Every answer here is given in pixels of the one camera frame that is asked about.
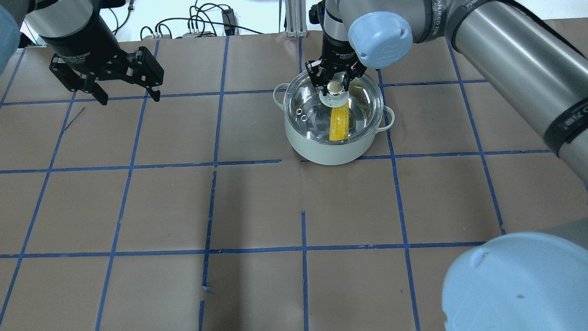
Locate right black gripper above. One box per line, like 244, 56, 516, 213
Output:
305, 39, 367, 96

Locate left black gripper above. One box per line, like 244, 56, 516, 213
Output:
49, 39, 164, 106

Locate glass pot lid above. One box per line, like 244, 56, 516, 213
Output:
273, 72, 394, 145

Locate yellow corn cob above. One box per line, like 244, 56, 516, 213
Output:
329, 102, 351, 141

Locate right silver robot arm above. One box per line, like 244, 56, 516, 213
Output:
306, 0, 588, 331

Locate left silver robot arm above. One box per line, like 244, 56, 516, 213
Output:
1, 0, 164, 105

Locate white steel pot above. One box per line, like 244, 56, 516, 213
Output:
272, 72, 395, 166

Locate black power adapter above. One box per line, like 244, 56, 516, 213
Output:
222, 9, 237, 35

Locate brown paper table mat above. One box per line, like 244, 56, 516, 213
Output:
0, 32, 587, 331

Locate aluminium frame post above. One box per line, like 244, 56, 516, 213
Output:
285, 0, 308, 38

